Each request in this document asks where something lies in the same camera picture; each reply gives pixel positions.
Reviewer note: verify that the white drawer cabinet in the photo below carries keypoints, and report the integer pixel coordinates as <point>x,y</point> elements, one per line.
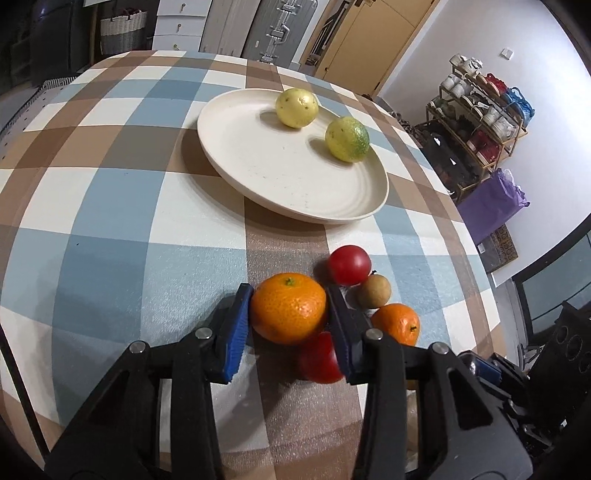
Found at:
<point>178,25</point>

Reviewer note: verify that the cream round plate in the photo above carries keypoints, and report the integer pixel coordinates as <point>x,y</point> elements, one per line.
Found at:
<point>286,170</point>

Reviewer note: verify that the silver suitcase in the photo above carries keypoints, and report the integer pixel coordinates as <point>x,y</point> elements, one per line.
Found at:
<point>281,30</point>

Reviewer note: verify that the small orange mandarin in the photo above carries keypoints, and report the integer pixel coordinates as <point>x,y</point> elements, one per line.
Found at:
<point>396,323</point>

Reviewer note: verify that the black screen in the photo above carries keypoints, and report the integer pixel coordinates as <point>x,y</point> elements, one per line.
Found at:
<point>554,281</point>

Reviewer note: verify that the brown doormat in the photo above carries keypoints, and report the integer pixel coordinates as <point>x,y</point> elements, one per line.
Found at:
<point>501,249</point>

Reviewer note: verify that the wooden shoe rack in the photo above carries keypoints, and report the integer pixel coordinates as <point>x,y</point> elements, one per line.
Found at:
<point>475,129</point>

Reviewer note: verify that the white light switch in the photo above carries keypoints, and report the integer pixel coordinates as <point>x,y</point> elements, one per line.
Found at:
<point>508,53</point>

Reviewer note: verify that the white tall cabinet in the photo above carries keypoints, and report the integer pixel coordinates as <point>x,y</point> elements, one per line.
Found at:
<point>228,25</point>

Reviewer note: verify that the red tomato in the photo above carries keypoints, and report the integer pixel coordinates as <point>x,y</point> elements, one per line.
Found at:
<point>349,264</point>
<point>319,361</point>

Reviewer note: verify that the purple bag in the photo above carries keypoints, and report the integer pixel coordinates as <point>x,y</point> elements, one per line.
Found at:
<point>491,205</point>

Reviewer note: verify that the green yellow citrus fruit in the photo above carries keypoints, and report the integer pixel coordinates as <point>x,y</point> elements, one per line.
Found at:
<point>347,139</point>

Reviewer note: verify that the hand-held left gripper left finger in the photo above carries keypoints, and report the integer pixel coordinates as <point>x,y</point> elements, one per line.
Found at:
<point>236,332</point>

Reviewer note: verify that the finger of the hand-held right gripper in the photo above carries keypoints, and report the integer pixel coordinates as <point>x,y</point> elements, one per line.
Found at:
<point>485,369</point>

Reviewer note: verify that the wicker basket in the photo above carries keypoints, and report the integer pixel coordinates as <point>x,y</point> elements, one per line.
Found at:
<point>122,33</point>

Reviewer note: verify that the grey striped cushion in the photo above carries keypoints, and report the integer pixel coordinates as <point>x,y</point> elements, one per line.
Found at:
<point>41,92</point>

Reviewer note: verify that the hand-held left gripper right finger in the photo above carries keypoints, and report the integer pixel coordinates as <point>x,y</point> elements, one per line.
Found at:
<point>340,341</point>

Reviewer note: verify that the wooden door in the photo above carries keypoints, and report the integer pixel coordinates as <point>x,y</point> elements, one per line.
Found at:
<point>369,41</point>

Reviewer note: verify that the small brown longan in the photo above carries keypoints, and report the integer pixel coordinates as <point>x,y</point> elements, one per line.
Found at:
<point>373,291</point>

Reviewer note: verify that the large orange mandarin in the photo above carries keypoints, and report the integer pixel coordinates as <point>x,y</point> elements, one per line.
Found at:
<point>288,308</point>

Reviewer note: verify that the yellow round fruit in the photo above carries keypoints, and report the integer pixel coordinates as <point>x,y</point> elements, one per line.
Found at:
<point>297,107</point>

